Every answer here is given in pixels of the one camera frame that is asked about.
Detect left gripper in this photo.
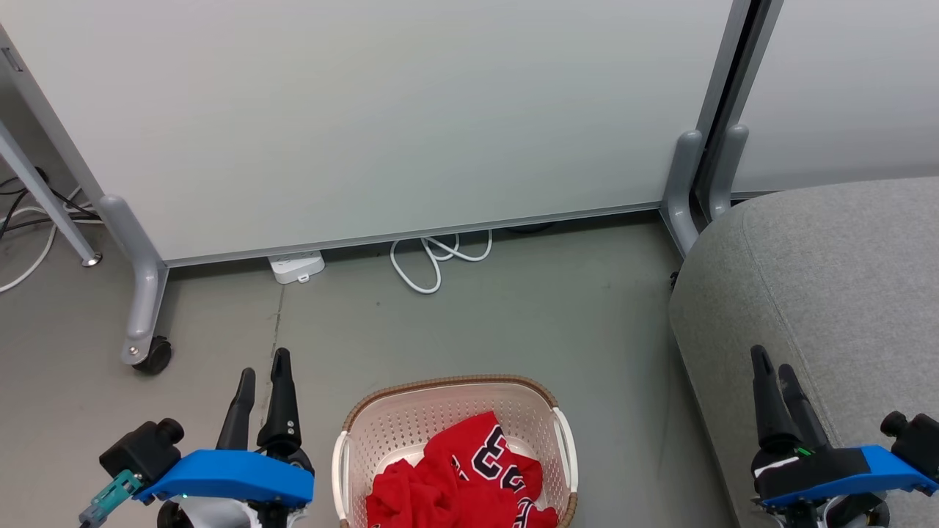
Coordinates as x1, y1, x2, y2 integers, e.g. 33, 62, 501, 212
156, 348, 315, 528

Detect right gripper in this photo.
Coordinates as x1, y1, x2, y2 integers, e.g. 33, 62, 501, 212
750, 345, 892, 528

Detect red mesh shorts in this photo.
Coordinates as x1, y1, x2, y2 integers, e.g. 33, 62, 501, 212
365, 458, 461, 528

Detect red basketball jersey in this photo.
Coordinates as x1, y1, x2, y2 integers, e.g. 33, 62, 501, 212
417, 411, 560, 528

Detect grey fabric sofa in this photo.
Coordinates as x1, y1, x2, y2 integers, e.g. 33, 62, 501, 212
668, 176, 939, 528

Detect black caster wheel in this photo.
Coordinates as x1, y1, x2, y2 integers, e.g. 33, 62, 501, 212
132, 336, 174, 375

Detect white power strip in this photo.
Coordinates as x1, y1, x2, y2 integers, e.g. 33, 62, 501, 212
267, 250, 326, 285

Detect white plastic laundry basket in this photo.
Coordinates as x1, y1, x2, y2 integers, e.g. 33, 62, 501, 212
332, 375, 580, 528

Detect grey partition foot with caster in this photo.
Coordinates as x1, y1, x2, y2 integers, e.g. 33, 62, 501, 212
98, 194, 171, 367

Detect grey metal table leg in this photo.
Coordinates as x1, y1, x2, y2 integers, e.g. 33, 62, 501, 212
0, 121, 103, 268

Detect large white partition panel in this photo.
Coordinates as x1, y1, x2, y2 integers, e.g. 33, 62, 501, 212
0, 0, 755, 269

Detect teal cable connector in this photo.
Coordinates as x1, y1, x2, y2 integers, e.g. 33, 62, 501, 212
79, 469, 145, 528

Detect coiled white cable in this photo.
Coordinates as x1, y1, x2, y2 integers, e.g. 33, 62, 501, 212
389, 230, 494, 296

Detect long white cable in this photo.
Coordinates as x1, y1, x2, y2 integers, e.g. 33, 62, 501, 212
0, 186, 86, 295

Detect black cable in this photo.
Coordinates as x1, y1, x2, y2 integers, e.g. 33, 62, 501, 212
0, 167, 102, 239

